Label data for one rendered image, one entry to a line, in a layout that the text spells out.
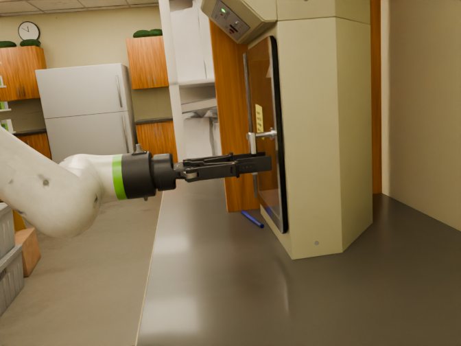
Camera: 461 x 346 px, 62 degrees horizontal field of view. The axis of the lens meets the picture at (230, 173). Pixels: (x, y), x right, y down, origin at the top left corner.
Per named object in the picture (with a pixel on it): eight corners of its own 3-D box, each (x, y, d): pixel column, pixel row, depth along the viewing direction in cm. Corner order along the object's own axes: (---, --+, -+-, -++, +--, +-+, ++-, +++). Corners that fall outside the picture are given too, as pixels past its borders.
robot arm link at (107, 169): (56, 151, 79) (67, 200, 82) (34, 168, 67) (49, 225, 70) (125, 143, 80) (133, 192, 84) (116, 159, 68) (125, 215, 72)
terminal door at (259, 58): (258, 198, 109) (247, 51, 100) (287, 236, 79) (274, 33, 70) (256, 198, 108) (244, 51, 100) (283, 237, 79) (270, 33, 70)
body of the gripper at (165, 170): (151, 158, 72) (199, 153, 73) (154, 152, 81) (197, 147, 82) (156, 196, 74) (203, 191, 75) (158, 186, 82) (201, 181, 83)
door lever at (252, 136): (276, 173, 79) (273, 171, 82) (273, 128, 77) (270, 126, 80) (250, 176, 79) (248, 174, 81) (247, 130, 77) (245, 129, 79)
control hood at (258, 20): (247, 44, 101) (244, 3, 98) (278, 20, 69) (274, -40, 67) (204, 47, 99) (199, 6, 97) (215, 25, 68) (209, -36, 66)
